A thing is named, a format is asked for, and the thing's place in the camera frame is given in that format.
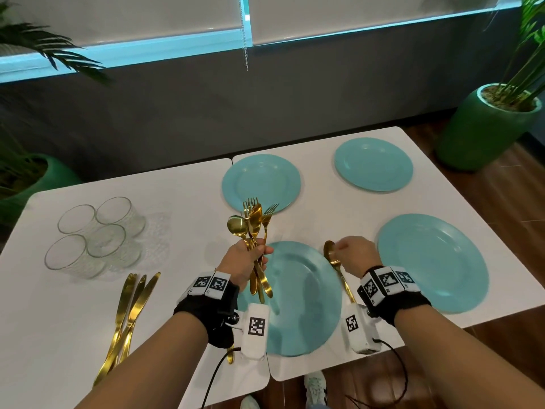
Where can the person's right hand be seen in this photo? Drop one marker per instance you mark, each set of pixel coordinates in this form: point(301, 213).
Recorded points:
point(359, 255)

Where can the person's left hand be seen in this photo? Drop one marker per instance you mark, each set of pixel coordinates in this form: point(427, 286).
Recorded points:
point(240, 264)

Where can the light blue plate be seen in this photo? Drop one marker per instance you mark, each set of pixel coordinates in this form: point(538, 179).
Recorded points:
point(306, 293)
point(374, 165)
point(264, 178)
point(434, 264)

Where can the gold knife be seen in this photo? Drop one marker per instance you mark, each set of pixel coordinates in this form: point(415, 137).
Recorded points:
point(136, 293)
point(147, 289)
point(123, 302)

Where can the person's right forearm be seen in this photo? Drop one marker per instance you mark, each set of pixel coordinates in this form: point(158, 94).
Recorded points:
point(468, 362)

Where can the black left marker wristband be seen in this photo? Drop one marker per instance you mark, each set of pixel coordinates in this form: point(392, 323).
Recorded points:
point(208, 310)

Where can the black marker wristband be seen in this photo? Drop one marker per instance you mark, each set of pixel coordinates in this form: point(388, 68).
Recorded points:
point(208, 310)
point(400, 302)

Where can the black right marker wristband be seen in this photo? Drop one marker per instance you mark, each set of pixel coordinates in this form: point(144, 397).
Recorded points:
point(400, 302)

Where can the white sneaker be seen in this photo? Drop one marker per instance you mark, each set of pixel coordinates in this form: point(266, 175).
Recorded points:
point(316, 385)
point(249, 403)

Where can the green plant pot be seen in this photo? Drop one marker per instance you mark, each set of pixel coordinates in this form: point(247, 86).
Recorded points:
point(51, 178)

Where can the cyan lit window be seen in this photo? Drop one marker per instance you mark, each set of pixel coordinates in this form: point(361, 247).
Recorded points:
point(149, 48)

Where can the white roller blind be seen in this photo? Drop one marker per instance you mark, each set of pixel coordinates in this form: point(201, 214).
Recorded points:
point(119, 16)
point(362, 12)

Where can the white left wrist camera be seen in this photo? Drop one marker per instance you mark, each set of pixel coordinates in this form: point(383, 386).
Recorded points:
point(255, 332)

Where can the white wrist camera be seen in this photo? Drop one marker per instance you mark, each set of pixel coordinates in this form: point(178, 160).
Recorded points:
point(359, 332)
point(255, 332)

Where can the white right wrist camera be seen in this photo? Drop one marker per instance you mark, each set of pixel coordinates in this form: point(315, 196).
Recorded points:
point(359, 332)

